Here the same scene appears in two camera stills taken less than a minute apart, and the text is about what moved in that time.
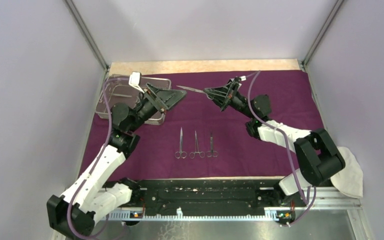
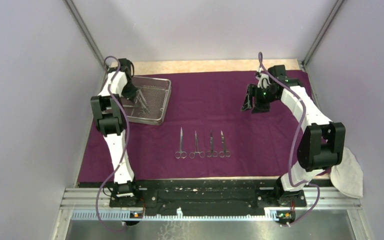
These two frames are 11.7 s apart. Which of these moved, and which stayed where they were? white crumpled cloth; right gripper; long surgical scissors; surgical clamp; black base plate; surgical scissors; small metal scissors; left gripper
Moved: surgical scissors; right gripper; left gripper
Stayed: white crumpled cloth; long surgical scissors; black base plate; surgical clamp; small metal scissors
